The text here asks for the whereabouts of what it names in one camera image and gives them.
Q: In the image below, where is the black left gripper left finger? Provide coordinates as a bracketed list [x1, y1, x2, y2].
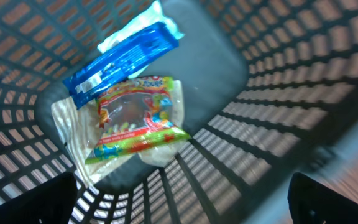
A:
[0, 172, 78, 224]

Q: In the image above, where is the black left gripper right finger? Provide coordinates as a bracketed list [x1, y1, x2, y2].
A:
[287, 172, 358, 224]

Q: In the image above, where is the beige snack bag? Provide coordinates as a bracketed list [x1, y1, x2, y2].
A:
[51, 97, 185, 187]

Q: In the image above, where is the blue cookie packet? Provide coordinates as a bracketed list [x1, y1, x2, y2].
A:
[63, 22, 178, 109]

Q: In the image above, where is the green gummy candy bag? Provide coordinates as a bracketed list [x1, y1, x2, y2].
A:
[85, 76, 191, 167]

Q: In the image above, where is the light teal snack packet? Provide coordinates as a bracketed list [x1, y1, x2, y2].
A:
[96, 0, 185, 79]

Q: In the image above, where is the grey plastic laundry basket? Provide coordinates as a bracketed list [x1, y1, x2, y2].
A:
[0, 0, 358, 223]

